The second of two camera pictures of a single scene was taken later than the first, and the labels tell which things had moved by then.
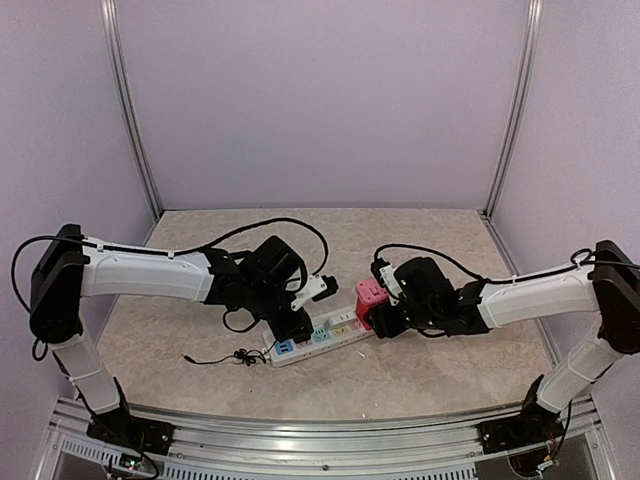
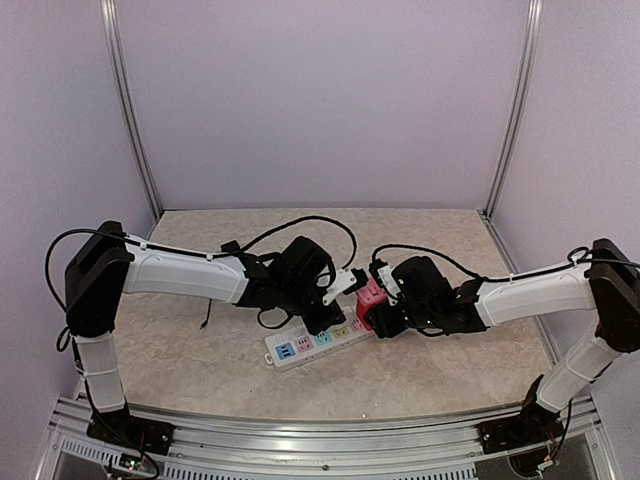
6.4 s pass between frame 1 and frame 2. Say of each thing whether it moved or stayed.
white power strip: stayed
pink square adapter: stayed
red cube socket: stayed
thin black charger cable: moved
